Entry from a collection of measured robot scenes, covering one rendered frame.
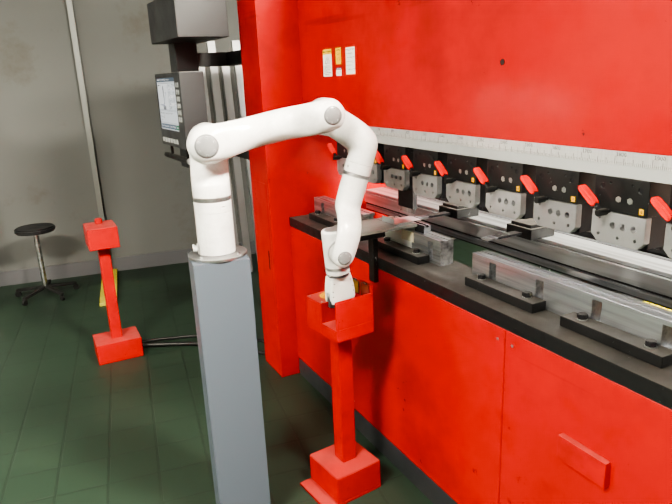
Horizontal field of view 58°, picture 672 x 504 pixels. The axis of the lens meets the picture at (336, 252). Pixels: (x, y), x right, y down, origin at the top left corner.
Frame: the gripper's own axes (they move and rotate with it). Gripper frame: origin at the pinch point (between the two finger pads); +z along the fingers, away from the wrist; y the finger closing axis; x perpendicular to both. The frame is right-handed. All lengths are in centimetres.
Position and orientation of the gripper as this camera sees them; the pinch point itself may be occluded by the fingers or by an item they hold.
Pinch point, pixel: (342, 313)
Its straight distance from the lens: 216.3
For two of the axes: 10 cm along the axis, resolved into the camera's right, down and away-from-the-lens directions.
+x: 5.6, 2.1, -8.0
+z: 1.1, 9.4, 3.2
